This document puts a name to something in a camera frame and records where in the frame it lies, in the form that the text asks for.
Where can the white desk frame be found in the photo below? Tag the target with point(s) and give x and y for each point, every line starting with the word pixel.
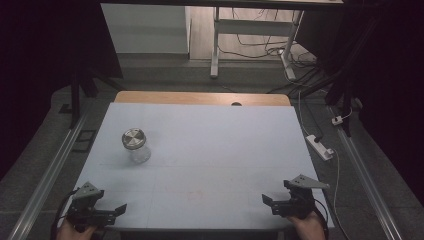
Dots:
pixel 253 27

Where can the black metal stand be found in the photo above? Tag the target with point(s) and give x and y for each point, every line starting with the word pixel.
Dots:
pixel 343 83
pixel 76 100

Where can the black plug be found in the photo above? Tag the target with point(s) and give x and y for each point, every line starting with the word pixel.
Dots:
pixel 318 137

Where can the black curtain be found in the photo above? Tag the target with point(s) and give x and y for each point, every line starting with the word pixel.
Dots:
pixel 393 83
pixel 40 66

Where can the black rectangular floor frame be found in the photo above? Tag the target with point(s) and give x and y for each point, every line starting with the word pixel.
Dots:
pixel 85 140

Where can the white power strip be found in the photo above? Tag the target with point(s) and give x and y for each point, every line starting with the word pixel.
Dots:
pixel 319 148

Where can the wooden table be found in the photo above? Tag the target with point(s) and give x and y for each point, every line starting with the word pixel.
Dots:
pixel 186 98

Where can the clear glass jar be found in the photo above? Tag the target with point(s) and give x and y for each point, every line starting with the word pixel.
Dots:
pixel 140 154

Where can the small white adapter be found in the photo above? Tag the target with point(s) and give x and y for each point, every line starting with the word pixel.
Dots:
pixel 337 120

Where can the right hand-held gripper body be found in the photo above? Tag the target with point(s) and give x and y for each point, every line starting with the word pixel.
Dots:
pixel 300 200

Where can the light blue table mat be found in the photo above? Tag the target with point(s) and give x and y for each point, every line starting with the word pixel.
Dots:
pixel 213 150

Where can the person's right hand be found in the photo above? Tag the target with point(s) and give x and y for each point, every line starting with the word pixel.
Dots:
pixel 308 228

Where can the person's left hand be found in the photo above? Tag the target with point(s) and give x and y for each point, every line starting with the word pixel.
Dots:
pixel 71 231

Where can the aluminium floor rail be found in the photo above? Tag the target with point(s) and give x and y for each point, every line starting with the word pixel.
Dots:
pixel 366 183
pixel 46 180

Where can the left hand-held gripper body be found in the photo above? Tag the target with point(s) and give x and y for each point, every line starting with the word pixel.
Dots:
pixel 87 208

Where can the round silver metal lid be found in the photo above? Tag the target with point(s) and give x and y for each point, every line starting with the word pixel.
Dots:
pixel 133 138

